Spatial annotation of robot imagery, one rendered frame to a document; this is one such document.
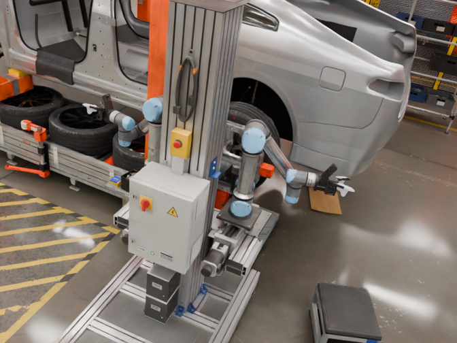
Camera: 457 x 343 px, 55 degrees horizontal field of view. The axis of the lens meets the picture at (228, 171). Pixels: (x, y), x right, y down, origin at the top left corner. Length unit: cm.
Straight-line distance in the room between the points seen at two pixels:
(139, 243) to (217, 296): 84
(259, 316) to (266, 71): 175
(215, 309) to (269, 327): 45
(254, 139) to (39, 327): 182
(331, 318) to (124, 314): 126
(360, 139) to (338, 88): 41
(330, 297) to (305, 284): 55
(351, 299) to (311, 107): 136
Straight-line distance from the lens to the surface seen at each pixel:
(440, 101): 694
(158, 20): 297
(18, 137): 441
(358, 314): 298
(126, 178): 333
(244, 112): 308
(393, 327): 352
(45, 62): 450
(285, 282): 348
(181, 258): 224
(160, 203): 210
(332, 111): 323
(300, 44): 318
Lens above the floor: 241
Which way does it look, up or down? 32 degrees down
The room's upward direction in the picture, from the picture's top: 9 degrees clockwise
